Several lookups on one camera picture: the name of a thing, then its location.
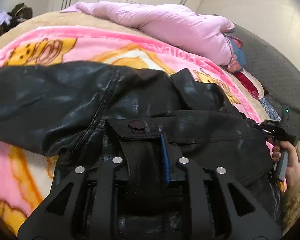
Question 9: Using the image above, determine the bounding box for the dark clothes pile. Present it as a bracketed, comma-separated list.
[0, 3, 33, 36]

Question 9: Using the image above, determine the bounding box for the beige bed sheet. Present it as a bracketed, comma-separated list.
[0, 11, 149, 50]

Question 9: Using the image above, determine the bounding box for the navy patterned pillow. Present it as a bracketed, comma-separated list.
[259, 98, 281, 121]

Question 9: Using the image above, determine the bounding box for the person right hand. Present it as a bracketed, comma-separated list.
[272, 140, 300, 188]

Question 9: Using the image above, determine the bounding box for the grey quilted headboard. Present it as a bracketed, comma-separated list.
[234, 25, 300, 139]

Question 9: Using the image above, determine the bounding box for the blue floral pillow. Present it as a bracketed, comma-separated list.
[225, 35, 246, 73]

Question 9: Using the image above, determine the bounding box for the light pink quilt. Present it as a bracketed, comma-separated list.
[64, 1, 237, 66]

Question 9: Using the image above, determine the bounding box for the red striped pillow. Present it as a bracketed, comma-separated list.
[233, 69, 264, 100]

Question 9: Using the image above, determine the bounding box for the pink cartoon football blanket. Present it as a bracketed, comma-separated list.
[0, 26, 262, 239]

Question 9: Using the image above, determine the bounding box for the black leather jacket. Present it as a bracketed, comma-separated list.
[0, 61, 282, 239]

